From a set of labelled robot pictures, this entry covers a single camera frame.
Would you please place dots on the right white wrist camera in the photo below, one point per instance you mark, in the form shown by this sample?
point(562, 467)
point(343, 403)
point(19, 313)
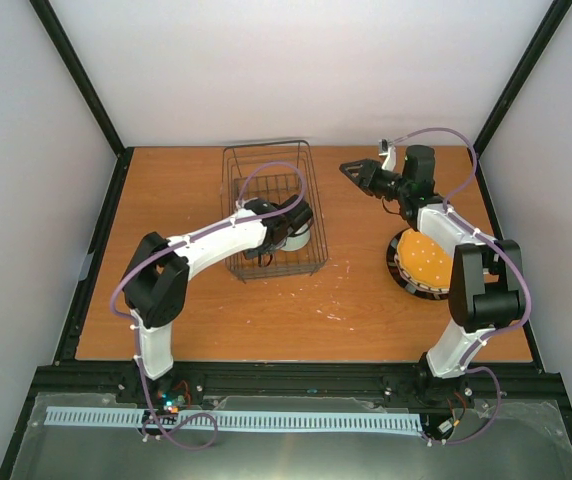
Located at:
point(387, 154)

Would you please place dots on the right black frame post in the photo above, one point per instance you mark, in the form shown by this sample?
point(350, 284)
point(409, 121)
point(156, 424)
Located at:
point(540, 40)

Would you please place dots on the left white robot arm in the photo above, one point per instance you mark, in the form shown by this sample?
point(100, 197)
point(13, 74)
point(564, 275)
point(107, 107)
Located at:
point(156, 280)

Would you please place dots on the black striped plate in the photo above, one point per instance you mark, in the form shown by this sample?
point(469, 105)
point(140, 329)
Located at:
point(403, 279)

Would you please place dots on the light blue slotted cable duct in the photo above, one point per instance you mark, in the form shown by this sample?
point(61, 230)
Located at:
point(239, 421)

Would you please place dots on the grey wire dish rack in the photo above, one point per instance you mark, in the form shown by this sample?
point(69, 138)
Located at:
point(276, 172)

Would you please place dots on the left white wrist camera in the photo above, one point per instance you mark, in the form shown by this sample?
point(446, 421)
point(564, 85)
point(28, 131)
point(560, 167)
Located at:
point(246, 203)

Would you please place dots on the light green ceramic bowl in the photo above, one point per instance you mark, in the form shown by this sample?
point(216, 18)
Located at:
point(298, 240)

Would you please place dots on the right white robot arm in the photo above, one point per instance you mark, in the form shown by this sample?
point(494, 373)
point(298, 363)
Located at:
point(487, 293)

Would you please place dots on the black aluminium frame rail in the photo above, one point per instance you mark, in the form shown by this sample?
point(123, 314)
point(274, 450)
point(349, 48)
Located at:
point(390, 385)

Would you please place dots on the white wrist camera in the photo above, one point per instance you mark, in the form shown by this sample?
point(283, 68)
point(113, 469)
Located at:
point(387, 154)
point(246, 203)

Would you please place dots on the black frame post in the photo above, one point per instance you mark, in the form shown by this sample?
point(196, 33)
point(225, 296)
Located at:
point(66, 51)
point(540, 40)

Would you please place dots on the left black frame post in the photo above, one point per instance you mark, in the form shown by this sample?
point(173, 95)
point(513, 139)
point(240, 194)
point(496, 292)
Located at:
point(66, 51)

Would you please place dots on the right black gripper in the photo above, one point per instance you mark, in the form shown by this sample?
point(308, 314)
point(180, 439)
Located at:
point(366, 164)

